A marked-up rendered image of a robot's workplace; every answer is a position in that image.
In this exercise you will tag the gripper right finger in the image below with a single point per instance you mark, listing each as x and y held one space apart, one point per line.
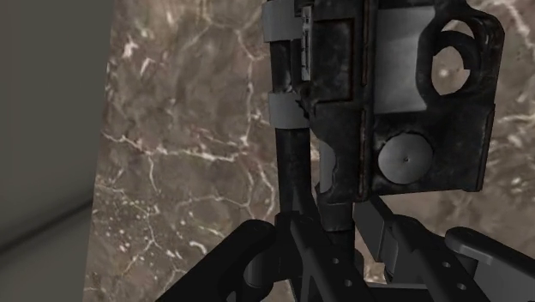
439 267

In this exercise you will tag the black grey hinged metal tool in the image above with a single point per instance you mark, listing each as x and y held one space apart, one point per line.
334 125

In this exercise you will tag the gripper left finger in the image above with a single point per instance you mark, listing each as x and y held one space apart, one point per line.
234 267

